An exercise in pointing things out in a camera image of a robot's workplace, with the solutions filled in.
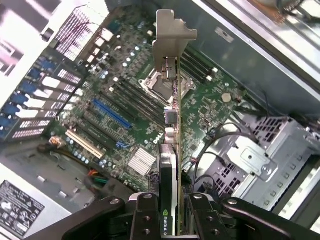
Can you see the silver finned heat sink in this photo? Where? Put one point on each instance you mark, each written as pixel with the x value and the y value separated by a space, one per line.
pixel 141 162

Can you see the silver coin cell battery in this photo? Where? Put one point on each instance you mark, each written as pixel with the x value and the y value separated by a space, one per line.
pixel 226 97

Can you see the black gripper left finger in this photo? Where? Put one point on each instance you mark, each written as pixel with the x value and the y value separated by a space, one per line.
pixel 100 220

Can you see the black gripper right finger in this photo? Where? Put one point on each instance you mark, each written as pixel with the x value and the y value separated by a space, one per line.
pixel 250 220

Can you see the white expansion slot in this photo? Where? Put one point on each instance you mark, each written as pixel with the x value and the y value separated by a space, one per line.
pixel 85 144

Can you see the black power supply label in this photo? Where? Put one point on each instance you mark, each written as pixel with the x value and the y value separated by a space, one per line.
pixel 20 207

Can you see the metal CPU socket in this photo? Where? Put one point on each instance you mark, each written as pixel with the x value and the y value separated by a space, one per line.
pixel 150 85

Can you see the open gray PC case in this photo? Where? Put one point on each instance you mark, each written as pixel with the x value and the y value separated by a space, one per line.
pixel 250 50

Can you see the perforated metal drive cage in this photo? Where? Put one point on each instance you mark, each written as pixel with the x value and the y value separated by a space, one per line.
pixel 275 140

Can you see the green motherboard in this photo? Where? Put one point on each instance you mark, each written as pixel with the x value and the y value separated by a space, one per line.
pixel 205 110

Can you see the blue expansion slot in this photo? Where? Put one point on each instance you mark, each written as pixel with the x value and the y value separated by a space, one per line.
pixel 112 114

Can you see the long black expansion slot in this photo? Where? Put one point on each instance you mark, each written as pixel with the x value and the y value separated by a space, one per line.
pixel 99 128
pixel 92 136

